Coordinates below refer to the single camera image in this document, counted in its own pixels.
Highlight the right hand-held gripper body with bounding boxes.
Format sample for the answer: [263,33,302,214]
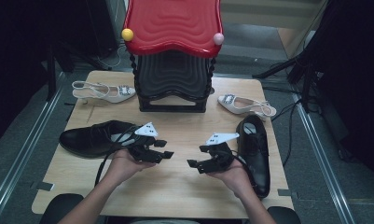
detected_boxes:
[202,132,241,175]

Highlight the person's right hand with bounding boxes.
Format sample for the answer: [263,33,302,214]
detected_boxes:
[206,159,255,200]

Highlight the white heeled shoe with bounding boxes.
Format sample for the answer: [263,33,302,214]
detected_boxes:
[217,93,278,122]
[71,80,137,105]

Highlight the black floor cables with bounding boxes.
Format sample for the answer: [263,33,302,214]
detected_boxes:
[270,98,304,168]

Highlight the pink ball knob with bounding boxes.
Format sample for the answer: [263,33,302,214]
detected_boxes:
[213,32,225,46]

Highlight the yellow ball knob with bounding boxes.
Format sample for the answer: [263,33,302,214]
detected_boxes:
[121,28,135,42]

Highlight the black chair armrest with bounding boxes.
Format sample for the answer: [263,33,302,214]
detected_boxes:
[267,205,302,224]
[39,193,85,224]

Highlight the white floor cable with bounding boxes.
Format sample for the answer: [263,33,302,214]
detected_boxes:
[95,45,127,71]

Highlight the person's left hand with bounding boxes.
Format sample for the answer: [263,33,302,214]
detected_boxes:
[105,148,158,189]

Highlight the red and black shoe rack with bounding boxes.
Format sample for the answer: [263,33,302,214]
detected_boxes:
[121,0,225,114]

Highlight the black leather shoe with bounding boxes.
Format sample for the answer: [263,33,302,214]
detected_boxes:
[235,114,272,200]
[59,119,143,159]

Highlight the black tripod stand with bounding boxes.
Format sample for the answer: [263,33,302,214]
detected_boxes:
[252,50,320,114]

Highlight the silver floor rail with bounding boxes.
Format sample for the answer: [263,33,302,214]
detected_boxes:
[0,73,66,218]
[291,92,357,224]

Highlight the dark curtain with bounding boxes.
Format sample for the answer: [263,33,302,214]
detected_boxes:
[301,0,374,191]
[0,0,120,147]

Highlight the right hand-held gripper cable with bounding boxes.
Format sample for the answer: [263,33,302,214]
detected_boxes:
[231,151,259,191]

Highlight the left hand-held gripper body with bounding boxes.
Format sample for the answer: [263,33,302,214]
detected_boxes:
[127,121,164,164]

